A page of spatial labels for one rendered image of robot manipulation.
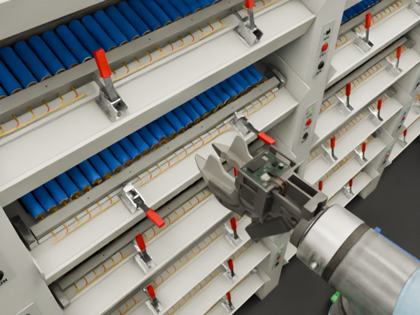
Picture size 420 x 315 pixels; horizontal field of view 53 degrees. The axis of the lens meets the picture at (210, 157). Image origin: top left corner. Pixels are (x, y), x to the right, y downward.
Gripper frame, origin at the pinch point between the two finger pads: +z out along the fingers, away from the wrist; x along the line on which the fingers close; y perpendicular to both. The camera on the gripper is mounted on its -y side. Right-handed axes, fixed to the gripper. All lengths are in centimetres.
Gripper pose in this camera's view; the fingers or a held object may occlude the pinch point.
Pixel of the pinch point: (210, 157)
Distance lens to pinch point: 67.9
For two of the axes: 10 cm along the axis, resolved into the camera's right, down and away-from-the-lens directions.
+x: -7.2, 5.0, -4.8
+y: 0.3, -6.7, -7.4
